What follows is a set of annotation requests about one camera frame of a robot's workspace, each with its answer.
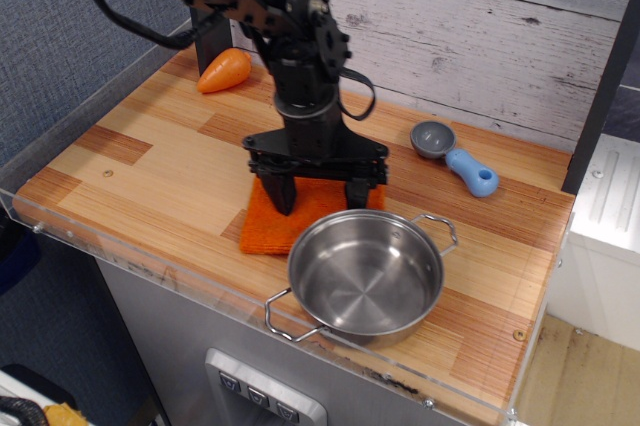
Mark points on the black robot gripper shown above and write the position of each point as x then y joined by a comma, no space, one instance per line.
315,142

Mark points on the orange cloth napkin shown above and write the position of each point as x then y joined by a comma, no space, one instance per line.
268,232

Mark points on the stainless steel pot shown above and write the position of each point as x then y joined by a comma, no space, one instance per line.
368,276

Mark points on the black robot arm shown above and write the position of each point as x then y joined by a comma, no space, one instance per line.
305,52

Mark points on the orange plastic toy carrot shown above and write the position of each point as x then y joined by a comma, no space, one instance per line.
230,68

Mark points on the clear acrylic table guard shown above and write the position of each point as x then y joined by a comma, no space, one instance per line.
159,185

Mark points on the grey toy fridge cabinet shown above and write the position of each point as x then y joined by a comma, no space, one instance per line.
174,316

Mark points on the silver dispenser button panel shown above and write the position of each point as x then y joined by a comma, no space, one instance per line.
231,379

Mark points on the white plastic bin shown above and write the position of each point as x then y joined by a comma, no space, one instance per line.
595,286

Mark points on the grey scoop blue handle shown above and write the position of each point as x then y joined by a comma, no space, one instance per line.
435,140

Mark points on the black vertical frame post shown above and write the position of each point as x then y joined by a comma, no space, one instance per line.
214,37

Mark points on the dark right frame post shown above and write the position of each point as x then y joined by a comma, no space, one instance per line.
611,78

